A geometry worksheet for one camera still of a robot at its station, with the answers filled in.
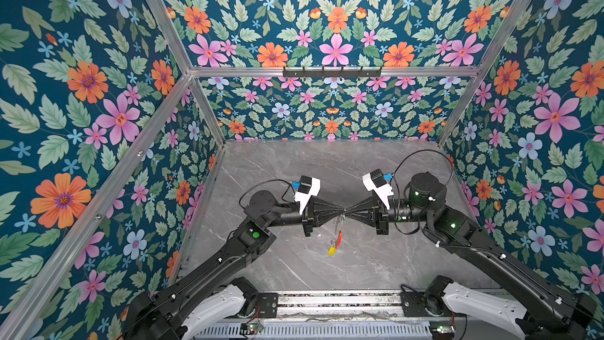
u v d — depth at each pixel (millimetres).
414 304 730
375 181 510
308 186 507
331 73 932
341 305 750
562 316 379
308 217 525
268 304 737
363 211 549
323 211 554
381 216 507
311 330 703
